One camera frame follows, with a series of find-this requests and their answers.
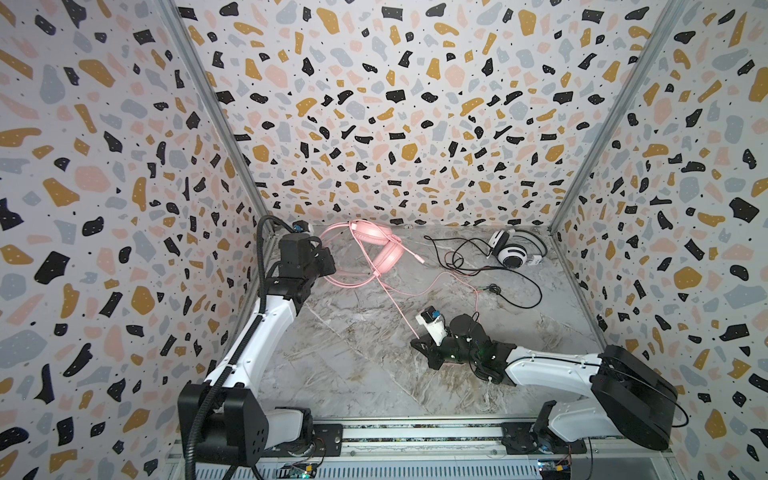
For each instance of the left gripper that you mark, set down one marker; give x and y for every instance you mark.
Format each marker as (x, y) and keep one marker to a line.
(321, 255)

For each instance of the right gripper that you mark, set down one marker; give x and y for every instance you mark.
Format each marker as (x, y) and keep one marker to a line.
(441, 347)

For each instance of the pink headphones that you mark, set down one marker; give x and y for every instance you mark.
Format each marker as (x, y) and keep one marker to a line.
(381, 248)

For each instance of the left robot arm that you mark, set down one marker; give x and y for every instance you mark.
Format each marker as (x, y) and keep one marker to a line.
(221, 419)

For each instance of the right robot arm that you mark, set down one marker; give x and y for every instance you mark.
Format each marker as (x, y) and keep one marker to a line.
(619, 395)

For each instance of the white black headphones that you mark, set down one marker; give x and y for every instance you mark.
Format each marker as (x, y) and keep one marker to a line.
(516, 248)

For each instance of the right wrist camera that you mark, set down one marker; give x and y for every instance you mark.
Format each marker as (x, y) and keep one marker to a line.
(433, 321)

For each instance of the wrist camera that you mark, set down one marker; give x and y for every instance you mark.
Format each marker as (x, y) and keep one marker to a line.
(433, 321)
(302, 226)

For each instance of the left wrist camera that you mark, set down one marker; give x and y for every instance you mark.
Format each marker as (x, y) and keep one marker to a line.
(302, 226)

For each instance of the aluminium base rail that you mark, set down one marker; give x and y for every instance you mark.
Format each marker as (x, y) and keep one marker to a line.
(456, 448)

